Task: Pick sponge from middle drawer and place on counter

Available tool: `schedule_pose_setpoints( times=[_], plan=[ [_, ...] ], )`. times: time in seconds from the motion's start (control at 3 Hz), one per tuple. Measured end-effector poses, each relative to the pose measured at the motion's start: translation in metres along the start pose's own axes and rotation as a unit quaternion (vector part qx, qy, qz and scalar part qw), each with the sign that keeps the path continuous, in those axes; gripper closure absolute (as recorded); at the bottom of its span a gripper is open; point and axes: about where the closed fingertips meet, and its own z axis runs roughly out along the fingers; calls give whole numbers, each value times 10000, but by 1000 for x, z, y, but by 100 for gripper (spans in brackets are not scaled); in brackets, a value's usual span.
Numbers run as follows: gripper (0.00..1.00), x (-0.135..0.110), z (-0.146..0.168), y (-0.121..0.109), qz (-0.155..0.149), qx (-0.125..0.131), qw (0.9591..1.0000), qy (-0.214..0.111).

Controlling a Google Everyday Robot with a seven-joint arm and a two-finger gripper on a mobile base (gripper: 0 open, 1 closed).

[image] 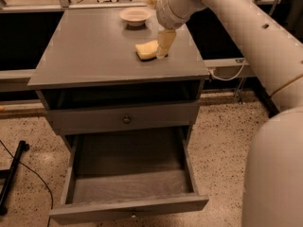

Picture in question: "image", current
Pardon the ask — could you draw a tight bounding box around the white cable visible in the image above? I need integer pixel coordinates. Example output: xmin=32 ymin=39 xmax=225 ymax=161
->
xmin=207 ymin=59 xmax=247 ymax=82

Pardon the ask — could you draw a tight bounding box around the yellow sponge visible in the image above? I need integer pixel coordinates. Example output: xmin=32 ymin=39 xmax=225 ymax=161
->
xmin=135 ymin=40 xmax=158 ymax=61

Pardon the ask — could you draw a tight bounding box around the grey metal rail frame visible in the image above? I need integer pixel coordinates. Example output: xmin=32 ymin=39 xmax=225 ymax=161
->
xmin=0 ymin=0 xmax=274 ymax=78

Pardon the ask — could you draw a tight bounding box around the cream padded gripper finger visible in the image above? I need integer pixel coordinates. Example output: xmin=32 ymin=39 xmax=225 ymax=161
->
xmin=156 ymin=29 xmax=176 ymax=60

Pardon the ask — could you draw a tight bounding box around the thin black floor cable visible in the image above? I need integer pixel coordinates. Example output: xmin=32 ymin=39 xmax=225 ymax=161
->
xmin=0 ymin=139 xmax=55 ymax=227

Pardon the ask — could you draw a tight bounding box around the black stand leg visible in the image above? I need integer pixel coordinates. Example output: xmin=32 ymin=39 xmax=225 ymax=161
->
xmin=0 ymin=141 xmax=29 ymax=216

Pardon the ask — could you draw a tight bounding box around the closed grey drawer with knob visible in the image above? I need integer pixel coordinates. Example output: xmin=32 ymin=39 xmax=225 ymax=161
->
xmin=47 ymin=101 xmax=199 ymax=135

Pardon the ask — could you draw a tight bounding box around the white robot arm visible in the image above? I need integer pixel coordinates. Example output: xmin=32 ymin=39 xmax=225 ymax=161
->
xmin=145 ymin=0 xmax=303 ymax=227

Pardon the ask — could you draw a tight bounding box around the grey wooden drawer cabinet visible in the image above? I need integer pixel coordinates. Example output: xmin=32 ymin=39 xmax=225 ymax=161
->
xmin=27 ymin=5 xmax=210 ymax=144

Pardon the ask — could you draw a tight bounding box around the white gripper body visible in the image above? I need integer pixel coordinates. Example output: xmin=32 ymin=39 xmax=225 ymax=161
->
xmin=155 ymin=0 xmax=205 ymax=29

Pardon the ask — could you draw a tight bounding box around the open grey bottom drawer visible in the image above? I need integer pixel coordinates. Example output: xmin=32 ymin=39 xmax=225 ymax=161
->
xmin=49 ymin=126 xmax=208 ymax=225

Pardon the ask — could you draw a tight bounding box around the white bowl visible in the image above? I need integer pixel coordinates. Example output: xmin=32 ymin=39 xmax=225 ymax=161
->
xmin=119 ymin=8 xmax=152 ymax=27

